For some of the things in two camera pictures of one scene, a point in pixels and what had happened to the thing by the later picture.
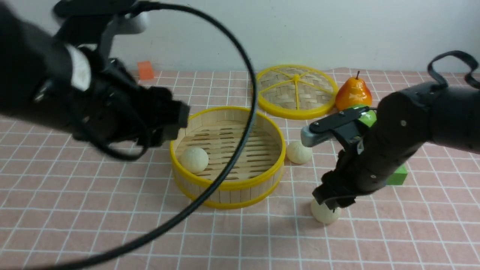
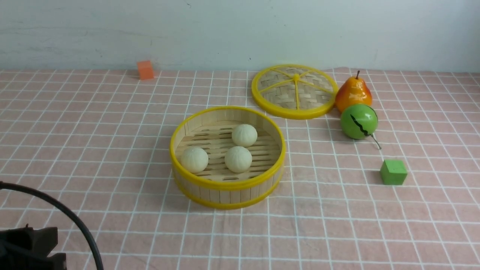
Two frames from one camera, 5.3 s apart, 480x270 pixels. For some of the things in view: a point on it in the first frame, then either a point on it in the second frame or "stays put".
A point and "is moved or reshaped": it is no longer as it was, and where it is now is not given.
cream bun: x=297 y=153 → x=244 y=135
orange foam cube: x=145 y=70 stays put
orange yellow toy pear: x=353 y=92 stays put
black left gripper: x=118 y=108 → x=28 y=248
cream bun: x=193 y=160 stays put
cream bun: x=323 y=213 is moved or reshaped
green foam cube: x=399 y=176 stays put
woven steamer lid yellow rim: x=296 y=92 stays put
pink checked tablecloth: x=65 y=205 stays put
